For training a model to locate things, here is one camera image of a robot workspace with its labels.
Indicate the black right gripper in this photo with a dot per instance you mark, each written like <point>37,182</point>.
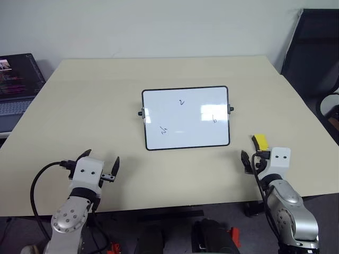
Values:
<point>260,161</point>

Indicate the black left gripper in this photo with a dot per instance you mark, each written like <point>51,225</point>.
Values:
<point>108,178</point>

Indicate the yellow eraser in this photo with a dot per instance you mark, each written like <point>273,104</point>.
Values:
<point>262,143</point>

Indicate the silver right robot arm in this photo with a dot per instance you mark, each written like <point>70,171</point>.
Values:
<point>291,211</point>

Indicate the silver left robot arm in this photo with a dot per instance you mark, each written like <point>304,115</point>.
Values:
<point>69,217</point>

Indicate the black table leg foot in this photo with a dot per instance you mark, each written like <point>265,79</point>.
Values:
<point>253,209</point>

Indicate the small black-framed whiteboard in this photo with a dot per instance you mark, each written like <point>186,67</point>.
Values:
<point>185,119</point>

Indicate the black chair with armrest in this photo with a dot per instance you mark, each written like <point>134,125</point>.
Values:
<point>321,111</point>

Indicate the large red plastic part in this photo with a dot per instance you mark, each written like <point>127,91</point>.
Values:
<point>234,236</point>

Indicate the small red plastic part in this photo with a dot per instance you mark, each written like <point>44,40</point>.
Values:
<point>115,248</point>

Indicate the wide dark rounded shape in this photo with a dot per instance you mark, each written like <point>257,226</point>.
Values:
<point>212,236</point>

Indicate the open grey laptop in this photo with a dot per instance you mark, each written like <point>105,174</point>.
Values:
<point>16,87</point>

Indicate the black office chair backrest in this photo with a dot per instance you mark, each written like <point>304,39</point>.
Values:
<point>312,53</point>

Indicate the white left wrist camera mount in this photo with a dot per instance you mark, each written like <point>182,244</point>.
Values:
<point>87,172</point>

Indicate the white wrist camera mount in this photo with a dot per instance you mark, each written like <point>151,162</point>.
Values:
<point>279,161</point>
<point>87,172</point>

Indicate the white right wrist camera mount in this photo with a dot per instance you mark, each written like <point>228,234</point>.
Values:
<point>279,161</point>

